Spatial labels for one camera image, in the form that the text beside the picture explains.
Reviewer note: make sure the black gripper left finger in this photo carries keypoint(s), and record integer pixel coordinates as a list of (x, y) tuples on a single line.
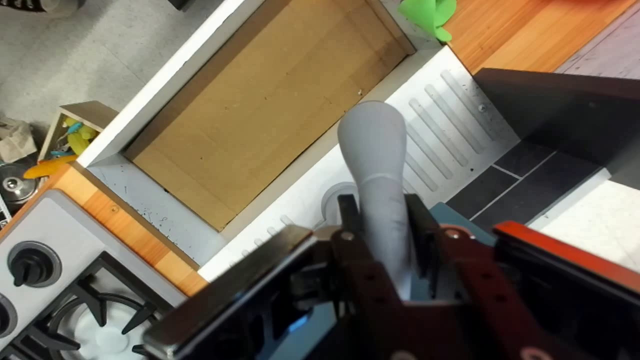
[(350, 220)]

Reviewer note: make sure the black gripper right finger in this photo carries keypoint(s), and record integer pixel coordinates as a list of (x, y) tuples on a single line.
[(460, 267)]

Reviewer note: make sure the grey toy kitchen tap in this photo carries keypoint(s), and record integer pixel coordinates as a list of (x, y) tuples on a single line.
[(376, 153)]

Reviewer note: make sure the white toy kitchen sink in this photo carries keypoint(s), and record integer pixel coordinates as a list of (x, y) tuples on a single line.
[(267, 100)]

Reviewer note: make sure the green toy leaf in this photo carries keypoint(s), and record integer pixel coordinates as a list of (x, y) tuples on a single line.
[(431, 17)]

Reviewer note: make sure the black stove burner grate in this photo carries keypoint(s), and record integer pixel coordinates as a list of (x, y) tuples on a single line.
[(81, 300)]

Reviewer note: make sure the wooden box of toys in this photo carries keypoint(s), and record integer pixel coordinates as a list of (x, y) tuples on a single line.
[(76, 136)]

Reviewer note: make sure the grey toy stove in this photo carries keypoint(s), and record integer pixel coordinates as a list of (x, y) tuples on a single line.
[(47, 220)]

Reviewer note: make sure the small metal pot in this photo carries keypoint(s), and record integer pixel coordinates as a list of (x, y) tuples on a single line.
[(14, 191)]

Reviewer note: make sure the crumpled paper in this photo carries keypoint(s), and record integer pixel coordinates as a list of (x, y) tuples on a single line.
[(17, 140)]

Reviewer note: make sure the grey metal mount plate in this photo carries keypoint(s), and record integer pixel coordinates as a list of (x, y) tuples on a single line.
[(226, 292)]

